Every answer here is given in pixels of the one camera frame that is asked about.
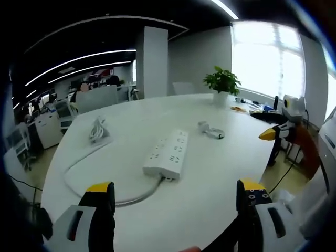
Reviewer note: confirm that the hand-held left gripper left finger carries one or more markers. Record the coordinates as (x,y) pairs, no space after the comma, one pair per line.
(78,225)

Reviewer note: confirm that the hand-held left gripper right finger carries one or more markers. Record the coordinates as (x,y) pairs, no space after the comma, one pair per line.
(262,225)

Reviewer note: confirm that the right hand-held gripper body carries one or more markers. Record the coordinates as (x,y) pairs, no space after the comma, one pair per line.
(294,107)

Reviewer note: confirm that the white charger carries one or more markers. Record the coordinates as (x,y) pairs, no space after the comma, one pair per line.
(203,125)

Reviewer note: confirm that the white power strip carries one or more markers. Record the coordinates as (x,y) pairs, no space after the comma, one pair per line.
(168,155)

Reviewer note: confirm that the black desk leg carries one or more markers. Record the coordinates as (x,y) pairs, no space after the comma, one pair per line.
(274,152)

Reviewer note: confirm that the white desk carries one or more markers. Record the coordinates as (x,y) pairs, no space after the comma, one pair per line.
(210,183)

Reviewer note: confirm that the ceiling light strip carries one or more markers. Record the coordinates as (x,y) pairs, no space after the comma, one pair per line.
(225,9)
(78,61)
(89,70)

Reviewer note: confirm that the grey desk partition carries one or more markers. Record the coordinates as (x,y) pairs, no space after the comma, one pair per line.
(97,98)

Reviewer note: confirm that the person's left hand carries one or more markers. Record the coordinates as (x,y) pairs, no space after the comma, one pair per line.
(191,249)

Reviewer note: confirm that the black flat item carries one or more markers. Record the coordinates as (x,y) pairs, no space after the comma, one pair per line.
(267,116)

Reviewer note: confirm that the black bottle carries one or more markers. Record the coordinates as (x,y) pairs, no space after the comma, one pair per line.
(276,102)

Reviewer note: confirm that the blue small item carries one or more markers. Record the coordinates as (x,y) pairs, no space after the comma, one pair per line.
(268,108)

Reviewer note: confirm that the orange small item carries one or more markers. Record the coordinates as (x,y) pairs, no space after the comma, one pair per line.
(237,108)

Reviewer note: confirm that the white side cabinet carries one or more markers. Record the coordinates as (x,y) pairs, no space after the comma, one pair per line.
(328,134)

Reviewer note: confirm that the small white cup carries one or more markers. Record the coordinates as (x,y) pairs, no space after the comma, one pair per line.
(238,99)

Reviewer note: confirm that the bright window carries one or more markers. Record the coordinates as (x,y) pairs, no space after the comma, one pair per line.
(265,57)

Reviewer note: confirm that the white plant pot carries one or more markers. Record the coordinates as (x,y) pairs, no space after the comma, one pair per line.
(220,98)

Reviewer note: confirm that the green leafy plant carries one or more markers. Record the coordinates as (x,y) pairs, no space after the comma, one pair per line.
(223,78)

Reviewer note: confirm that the white office cabinet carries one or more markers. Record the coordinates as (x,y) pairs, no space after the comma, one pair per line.
(48,130)

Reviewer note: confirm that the white mesh office chair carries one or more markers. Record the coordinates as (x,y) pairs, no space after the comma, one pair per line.
(64,111)

